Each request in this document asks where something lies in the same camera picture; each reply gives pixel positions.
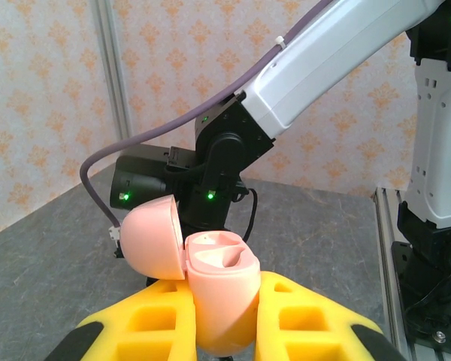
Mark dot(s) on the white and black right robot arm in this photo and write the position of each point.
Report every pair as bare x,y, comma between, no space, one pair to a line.
323,56

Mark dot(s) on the pink earbud charging case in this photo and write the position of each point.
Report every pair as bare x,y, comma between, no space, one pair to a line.
218,301

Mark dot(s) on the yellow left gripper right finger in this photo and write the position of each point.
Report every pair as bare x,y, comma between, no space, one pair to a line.
267,338

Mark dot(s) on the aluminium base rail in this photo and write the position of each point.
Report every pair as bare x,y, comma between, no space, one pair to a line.
385,233

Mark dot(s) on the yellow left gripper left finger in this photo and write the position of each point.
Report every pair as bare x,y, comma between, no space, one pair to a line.
189,338

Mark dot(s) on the aluminium corner frame post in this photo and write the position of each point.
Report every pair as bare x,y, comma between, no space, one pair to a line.
111,75

